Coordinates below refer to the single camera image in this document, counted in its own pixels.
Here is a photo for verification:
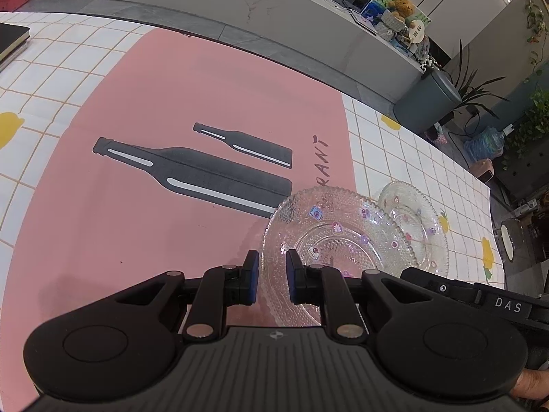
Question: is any round patterned plate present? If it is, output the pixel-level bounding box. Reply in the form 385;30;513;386
412;36;432;59

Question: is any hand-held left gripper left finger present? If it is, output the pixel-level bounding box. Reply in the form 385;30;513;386
98;249;261;339

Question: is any pink bottle print mat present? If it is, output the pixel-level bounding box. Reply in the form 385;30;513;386
0;26;358;401

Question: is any black notebook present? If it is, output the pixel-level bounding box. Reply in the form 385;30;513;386
0;22;32;72

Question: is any blue water bottle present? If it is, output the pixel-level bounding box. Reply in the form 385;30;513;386
464;127;505;164

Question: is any large patterned glass plate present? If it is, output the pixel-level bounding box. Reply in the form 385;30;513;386
260;186;420;328

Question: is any white television cabinet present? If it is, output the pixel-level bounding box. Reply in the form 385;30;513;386
26;0;430;104

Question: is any pink stool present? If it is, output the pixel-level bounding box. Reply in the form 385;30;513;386
469;158;498;182

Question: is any white woven basket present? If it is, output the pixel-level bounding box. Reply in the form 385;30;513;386
377;9;407;40

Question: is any grey trash bin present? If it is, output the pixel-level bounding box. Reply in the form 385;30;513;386
393;68;463;135

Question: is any small patterned glass plate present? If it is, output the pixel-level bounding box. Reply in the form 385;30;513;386
377;180;450;276

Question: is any round white paper fan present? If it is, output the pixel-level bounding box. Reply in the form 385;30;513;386
405;23;428;46

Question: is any blue box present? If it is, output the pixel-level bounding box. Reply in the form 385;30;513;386
360;0;387;21

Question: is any brown teddy bear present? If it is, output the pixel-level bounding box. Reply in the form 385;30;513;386
388;0;417;22

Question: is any pink teal knit bag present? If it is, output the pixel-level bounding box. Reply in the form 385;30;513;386
425;123;448;147

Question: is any checkered lemon print tablecloth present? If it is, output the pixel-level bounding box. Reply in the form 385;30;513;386
0;10;506;310

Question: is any person's right hand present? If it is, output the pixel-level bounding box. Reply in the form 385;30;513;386
512;368;549;401

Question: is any hanging vine plant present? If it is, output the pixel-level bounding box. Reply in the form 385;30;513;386
524;0;549;83

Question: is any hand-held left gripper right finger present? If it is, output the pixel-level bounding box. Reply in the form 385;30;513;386
285;248;435;339

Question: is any bushy green plant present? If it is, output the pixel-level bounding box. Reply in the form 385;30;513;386
501;88;549;169

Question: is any potted spiky green plant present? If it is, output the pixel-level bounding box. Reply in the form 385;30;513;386
445;38;507;117

